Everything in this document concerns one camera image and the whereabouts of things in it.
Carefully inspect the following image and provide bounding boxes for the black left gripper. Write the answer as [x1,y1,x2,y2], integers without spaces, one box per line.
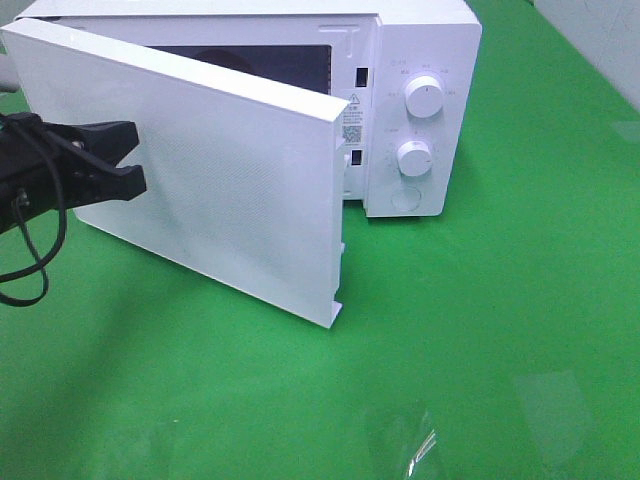
[1,112,147,233]

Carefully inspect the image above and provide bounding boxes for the white microwave door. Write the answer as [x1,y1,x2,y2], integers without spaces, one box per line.
[2,18,347,327]

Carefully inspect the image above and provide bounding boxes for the round door release button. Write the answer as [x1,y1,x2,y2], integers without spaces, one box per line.
[391,186,422,212]

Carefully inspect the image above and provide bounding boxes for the white microwave knob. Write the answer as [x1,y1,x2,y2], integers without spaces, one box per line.
[396,140,433,177]
[403,73,444,119]

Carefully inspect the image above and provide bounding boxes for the white microwave oven body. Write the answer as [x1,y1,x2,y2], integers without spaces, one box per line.
[2,1,482,217]

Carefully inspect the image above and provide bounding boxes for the clear plastic film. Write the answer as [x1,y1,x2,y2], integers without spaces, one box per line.
[363,397,444,479]

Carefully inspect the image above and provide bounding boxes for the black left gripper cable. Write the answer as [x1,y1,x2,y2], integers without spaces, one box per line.
[0,117,69,307]

